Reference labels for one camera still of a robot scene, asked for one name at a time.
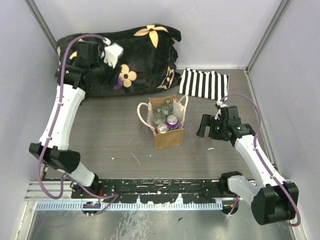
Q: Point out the purple soda can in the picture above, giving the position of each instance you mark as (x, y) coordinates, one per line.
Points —
(172, 122)
(119, 83)

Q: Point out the black white striped cloth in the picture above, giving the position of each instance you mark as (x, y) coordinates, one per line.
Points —
(204, 84)

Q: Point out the red soda can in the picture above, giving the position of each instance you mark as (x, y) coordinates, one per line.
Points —
(162, 128)

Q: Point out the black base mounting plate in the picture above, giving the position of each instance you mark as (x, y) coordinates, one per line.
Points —
(161, 191)

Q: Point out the black floral plush blanket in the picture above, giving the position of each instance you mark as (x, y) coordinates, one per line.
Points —
(147, 64)

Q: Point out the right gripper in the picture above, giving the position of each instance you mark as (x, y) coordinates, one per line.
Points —
(208, 120)

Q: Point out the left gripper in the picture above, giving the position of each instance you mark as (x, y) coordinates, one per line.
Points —
(111, 81)

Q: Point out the clear bottle front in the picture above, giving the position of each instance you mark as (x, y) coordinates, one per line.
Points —
(159, 117)

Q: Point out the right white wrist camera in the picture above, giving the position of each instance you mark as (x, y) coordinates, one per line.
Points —
(219, 104)

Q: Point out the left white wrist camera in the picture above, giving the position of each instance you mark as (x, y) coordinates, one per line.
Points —
(111, 53)

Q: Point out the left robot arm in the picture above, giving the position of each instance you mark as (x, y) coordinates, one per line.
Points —
(52, 149)

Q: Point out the clear bottle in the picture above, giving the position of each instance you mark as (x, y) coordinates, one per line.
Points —
(159, 117)
(167, 108)

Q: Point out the purple soda can front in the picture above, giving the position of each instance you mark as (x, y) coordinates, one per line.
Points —
(119, 83)

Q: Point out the cat print canvas bag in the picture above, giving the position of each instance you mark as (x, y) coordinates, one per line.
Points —
(172, 138)

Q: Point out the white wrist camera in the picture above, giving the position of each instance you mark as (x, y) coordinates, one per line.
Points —
(219, 104)
(111, 53)

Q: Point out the aluminium rail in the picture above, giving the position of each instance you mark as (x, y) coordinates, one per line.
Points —
(236, 184)

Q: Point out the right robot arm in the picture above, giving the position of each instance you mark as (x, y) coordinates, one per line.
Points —
(272, 199)

